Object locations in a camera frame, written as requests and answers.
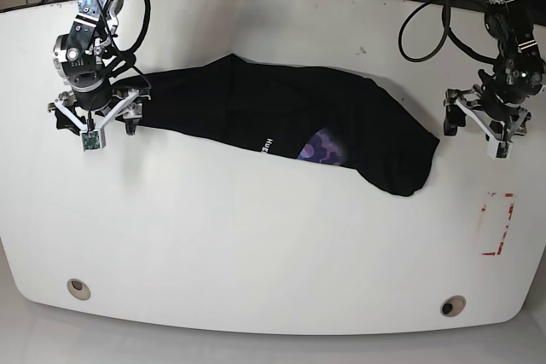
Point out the table grommet hole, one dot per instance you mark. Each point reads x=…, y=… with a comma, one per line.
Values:
x=453, y=306
x=78, y=289

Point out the right table grommet hole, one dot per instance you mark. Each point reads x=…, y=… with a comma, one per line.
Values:
x=453, y=306

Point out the red tape rectangle marking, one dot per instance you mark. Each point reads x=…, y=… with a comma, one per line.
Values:
x=494, y=220

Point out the left table grommet hole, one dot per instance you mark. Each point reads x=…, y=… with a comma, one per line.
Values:
x=78, y=289

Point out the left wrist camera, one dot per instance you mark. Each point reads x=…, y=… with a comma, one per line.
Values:
x=499, y=149

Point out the black graphic t-shirt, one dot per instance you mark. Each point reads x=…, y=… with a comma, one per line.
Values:
x=315, y=114

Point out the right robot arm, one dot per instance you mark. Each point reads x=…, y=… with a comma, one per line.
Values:
x=88, y=59

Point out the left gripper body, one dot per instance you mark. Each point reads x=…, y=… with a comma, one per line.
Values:
x=483, y=107

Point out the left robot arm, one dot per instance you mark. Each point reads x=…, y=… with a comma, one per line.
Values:
x=518, y=73

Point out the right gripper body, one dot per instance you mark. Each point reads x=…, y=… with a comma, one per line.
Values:
x=68, y=99

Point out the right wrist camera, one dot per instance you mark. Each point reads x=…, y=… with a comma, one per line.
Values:
x=93, y=139

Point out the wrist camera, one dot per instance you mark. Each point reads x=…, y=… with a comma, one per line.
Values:
x=93, y=139
x=499, y=149

